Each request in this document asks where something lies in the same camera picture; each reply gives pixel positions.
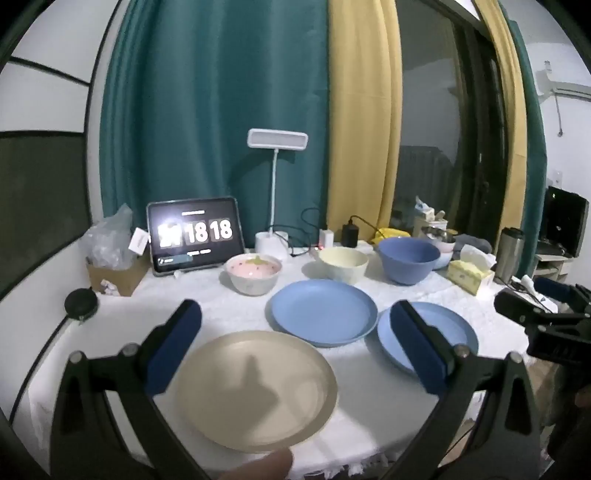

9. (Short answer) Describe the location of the black round disc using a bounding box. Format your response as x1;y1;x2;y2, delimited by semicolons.
64;287;99;321

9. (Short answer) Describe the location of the white tube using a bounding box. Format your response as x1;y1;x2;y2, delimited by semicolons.
519;274;561;311

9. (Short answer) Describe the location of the narrow yellow curtain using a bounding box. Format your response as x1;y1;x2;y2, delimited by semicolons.
475;0;528;241

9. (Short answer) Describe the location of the white card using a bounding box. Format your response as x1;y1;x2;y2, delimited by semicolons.
129;228;151;256

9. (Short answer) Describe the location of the yellow tissue box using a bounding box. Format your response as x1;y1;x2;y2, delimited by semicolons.
447;244;497;295

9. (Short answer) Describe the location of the looped black cable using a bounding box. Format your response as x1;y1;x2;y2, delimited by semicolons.
301;207;324;232

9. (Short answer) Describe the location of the beige carton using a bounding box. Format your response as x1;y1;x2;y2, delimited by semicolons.
413;196;446;237

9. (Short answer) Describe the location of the yellow packet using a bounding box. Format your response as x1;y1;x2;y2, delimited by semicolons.
373;226;411;243

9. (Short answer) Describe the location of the steel tumbler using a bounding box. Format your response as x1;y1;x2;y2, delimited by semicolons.
495;227;526;283

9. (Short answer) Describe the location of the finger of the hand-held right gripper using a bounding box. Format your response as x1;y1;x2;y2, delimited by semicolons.
533;276;591;306
493;290;591;326

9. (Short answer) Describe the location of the large blue plate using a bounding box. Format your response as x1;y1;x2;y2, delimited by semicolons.
266;279;379;348

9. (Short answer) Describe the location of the black lamp cable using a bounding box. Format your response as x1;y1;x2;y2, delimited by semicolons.
267;224;324;257

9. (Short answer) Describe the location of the narrow teal curtain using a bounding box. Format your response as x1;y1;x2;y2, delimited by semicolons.
499;0;548;241

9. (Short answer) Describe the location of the black charger cable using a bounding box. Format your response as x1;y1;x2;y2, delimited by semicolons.
351;215;385;232

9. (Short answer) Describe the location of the blue bowl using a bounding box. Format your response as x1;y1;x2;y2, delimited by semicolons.
378;237;441;285

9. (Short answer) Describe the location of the tablet with clock display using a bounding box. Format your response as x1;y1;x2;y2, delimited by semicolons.
146;197;245;278

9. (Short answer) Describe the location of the person's left hand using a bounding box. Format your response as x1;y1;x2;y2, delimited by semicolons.
217;450;295;480

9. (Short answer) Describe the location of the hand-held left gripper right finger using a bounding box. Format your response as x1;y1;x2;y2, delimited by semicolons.
390;300;543;480

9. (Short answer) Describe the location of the clear plastic bag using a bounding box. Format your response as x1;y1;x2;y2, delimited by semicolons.
83;203;139;269

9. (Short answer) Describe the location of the white desk lamp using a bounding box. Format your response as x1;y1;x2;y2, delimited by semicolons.
247;128;309;263

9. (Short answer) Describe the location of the grey cloth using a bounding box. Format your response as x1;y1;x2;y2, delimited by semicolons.
455;233;492;254

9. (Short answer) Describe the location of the white shelf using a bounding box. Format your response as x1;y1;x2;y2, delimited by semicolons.
533;253;578;282

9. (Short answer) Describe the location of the small blue plate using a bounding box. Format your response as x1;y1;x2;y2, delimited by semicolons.
376;301;481;377

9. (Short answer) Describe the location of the black monitor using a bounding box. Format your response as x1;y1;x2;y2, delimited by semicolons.
538;185;590;257

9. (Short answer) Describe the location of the white air conditioner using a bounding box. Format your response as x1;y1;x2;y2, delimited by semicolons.
536;60;591;99

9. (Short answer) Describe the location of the cream bowl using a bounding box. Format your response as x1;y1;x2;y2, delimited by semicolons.
318;246;369;284

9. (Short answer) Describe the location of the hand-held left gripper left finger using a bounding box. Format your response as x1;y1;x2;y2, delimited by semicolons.
50;299;218;480

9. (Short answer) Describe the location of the cardboard box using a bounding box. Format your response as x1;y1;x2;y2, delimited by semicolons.
86;254;151;296

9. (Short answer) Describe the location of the black window frame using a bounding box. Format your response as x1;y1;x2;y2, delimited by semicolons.
455;18;509;236

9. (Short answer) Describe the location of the pink strawberry print bowl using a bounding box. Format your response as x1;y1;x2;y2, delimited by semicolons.
225;253;282;296

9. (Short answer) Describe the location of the beige plate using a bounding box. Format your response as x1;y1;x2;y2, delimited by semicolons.
173;330;339;454

